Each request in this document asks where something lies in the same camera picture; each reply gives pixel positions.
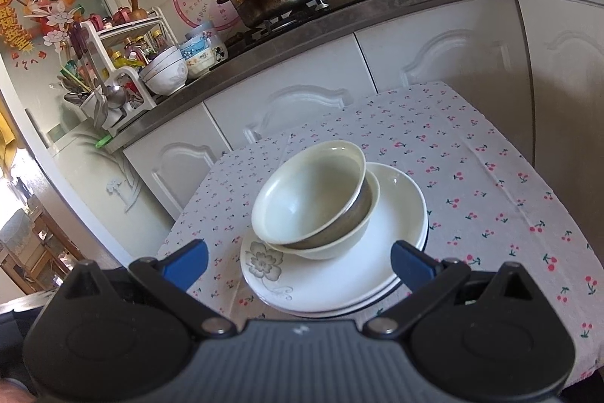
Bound white plate with flower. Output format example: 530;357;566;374
240;163;428;317

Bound cream plastic bowl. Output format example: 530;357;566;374
268;171;381;261
251;140;367;246

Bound stainless steel bowl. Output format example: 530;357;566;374
287;178;373;250

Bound stacked white ceramic bowls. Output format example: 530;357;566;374
139;46;188;96

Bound cherry pattern tablecloth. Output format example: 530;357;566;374
160;83;603;383

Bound white utensil holder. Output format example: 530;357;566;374
50;60;156;137

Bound blue patterned container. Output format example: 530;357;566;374
180;20;228;79

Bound dragon window sticker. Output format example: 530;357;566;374
1;0;84;54

